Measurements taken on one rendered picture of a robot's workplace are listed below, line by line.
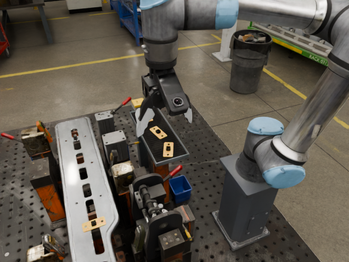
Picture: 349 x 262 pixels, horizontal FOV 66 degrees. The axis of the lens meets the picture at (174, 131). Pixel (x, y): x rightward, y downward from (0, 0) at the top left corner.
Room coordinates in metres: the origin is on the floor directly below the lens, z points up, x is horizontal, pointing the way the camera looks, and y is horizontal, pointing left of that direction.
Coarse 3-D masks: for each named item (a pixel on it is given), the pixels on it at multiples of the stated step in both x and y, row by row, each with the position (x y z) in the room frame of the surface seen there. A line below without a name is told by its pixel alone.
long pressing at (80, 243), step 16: (64, 128) 1.13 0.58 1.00; (80, 128) 1.13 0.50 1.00; (64, 144) 1.00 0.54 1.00; (80, 144) 1.00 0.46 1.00; (96, 144) 1.00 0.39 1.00; (64, 160) 0.89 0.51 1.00; (96, 160) 0.89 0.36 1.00; (64, 176) 0.79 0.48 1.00; (96, 176) 0.79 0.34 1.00; (64, 192) 0.71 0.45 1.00; (80, 192) 0.71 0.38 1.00; (96, 192) 0.71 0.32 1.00; (80, 208) 0.63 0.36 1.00; (96, 208) 0.63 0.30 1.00; (112, 208) 0.63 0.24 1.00; (80, 224) 0.56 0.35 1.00; (112, 224) 0.56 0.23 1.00; (80, 240) 0.50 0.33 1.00; (80, 256) 0.44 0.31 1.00; (96, 256) 0.44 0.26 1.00; (112, 256) 0.44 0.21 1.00
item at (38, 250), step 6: (36, 246) 0.45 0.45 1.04; (42, 246) 0.45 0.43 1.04; (30, 252) 0.43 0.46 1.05; (36, 252) 0.43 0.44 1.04; (42, 252) 0.43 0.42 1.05; (48, 252) 0.46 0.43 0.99; (54, 252) 0.43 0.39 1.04; (30, 258) 0.41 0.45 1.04; (36, 258) 0.41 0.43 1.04; (42, 258) 0.42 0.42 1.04; (48, 258) 0.42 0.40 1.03; (54, 258) 0.43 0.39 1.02
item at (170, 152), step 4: (164, 144) 0.82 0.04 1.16; (172, 144) 0.82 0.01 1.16; (164, 148) 0.80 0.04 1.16; (168, 148) 0.79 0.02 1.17; (172, 148) 0.80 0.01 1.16; (164, 152) 0.77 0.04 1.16; (168, 152) 0.77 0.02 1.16; (172, 152) 0.77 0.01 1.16; (164, 156) 0.75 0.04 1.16; (168, 156) 0.75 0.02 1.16
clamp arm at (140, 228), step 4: (140, 224) 0.50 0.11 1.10; (136, 228) 0.49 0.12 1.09; (140, 228) 0.48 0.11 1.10; (144, 228) 0.49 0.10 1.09; (136, 232) 0.48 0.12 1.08; (140, 232) 0.47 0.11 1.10; (144, 232) 0.47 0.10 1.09; (136, 236) 0.48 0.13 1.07; (140, 236) 0.47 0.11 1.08; (144, 236) 0.47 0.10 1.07; (136, 240) 0.48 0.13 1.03; (140, 240) 0.47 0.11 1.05; (144, 240) 0.47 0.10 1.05; (136, 244) 0.47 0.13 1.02; (140, 244) 0.47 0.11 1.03; (136, 248) 0.47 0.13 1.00; (140, 248) 0.47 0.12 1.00
